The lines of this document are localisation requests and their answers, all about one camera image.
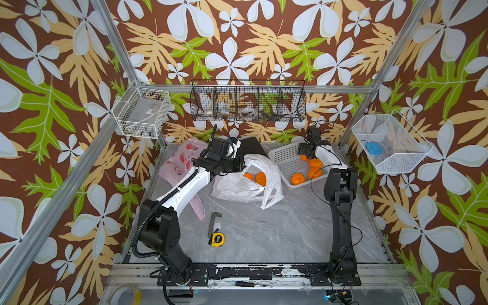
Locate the white plastic bag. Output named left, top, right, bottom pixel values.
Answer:
left=211, top=155, right=284, bottom=210

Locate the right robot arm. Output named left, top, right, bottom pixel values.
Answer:
left=298, top=140, right=362, bottom=286

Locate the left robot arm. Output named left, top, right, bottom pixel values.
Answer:
left=131, top=137, right=245, bottom=285

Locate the white plastic perforated basket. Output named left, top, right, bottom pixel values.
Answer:
left=268, top=142, right=348, bottom=189

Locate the black plastic tool case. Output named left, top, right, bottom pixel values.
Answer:
left=237, top=137, right=268, bottom=157

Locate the pink printed plastic bag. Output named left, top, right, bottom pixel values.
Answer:
left=157, top=137, right=210, bottom=221

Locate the white tape roll in basket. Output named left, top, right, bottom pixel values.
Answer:
left=239, top=107, right=258, bottom=118

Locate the large metal hex key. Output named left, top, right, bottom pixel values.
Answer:
left=207, top=212, right=222, bottom=238

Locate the blue object in basket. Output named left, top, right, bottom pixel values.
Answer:
left=365, top=142, right=384, bottom=156

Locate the yellow tape measure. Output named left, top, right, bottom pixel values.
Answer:
left=208, top=231, right=226, bottom=247

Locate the white mesh basket right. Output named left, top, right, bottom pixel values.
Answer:
left=352, top=110, right=433, bottom=175

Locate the black screwdriver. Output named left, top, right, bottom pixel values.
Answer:
left=235, top=281, right=273, bottom=288

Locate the yellow tape roll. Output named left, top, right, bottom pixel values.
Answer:
left=107, top=285, right=142, bottom=305

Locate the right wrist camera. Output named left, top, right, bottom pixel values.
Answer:
left=306, top=128, right=321, bottom=144

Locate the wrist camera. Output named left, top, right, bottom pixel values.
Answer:
left=306, top=128, right=321, bottom=144
left=226, top=137, right=241, bottom=159

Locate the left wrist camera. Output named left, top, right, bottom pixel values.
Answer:
left=226, top=137, right=241, bottom=159

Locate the black wire basket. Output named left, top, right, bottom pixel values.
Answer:
left=189, top=79, right=307, bottom=122

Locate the white wire basket left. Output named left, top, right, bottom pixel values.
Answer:
left=112, top=81, right=172, bottom=139

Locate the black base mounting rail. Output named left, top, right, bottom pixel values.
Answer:
left=157, top=263, right=362, bottom=287

